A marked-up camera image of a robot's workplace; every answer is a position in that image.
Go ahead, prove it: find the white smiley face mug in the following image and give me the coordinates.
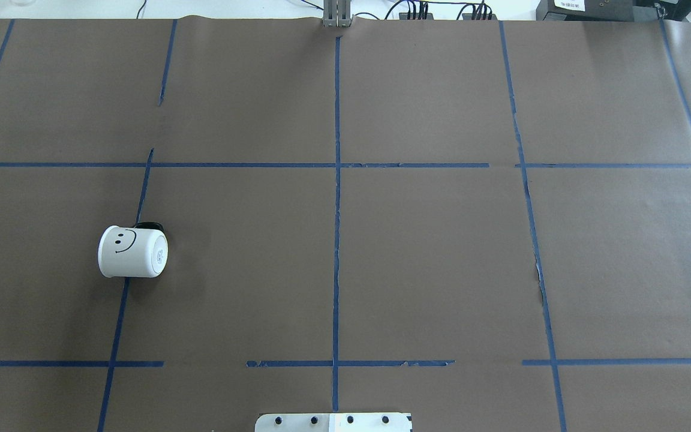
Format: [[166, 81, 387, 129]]
[[98, 222, 169, 277]]

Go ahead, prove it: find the white metal mounting plate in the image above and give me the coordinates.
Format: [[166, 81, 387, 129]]
[[254, 412, 413, 431]]

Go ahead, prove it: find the black power strip left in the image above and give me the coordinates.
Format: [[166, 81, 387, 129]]
[[395, 1, 434, 21]]

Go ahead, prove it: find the black power strip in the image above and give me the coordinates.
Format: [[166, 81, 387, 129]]
[[395, 1, 434, 21], [456, 2, 497, 21]]

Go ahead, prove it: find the black power strip right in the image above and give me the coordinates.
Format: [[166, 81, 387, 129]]
[[456, 2, 497, 21]]

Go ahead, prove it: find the black device with label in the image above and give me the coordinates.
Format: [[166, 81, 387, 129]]
[[535, 1, 660, 22]]

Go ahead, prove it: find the grey aluminium profile post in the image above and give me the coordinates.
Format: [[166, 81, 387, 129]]
[[323, 0, 353, 28]]

